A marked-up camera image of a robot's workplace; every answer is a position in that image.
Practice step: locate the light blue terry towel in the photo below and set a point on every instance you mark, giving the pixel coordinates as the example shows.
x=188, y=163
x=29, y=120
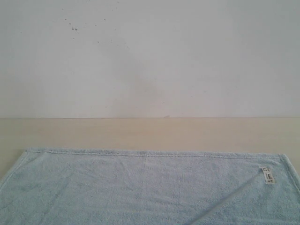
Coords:
x=119, y=187

